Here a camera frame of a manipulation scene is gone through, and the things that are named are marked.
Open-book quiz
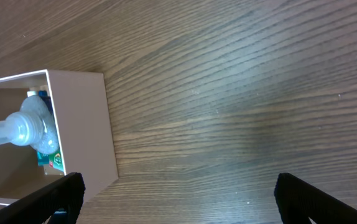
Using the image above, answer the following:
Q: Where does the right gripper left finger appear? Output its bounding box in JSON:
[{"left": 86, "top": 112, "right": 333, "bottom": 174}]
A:
[{"left": 0, "top": 172, "right": 86, "bottom": 224}]

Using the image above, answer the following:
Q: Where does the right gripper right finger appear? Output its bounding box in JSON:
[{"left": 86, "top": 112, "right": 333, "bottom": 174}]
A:
[{"left": 274, "top": 173, "right": 357, "bottom": 224}]

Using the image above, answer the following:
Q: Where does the green soap packet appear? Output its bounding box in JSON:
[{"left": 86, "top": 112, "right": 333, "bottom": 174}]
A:
[{"left": 49, "top": 150, "right": 64, "bottom": 172}]

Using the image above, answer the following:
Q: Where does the teal toothpaste tube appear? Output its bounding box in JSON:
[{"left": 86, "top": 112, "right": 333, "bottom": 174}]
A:
[{"left": 27, "top": 90, "right": 49, "bottom": 166}]

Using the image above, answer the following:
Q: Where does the clear bottle dark liquid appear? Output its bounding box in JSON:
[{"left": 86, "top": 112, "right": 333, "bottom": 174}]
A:
[{"left": 0, "top": 95, "right": 60, "bottom": 155}]

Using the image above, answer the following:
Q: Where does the blue disposable razor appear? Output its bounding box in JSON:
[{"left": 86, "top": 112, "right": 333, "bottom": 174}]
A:
[{"left": 38, "top": 90, "right": 53, "bottom": 114}]

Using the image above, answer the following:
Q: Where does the white cardboard box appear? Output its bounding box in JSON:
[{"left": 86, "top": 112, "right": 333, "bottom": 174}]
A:
[{"left": 0, "top": 70, "right": 118, "bottom": 206}]

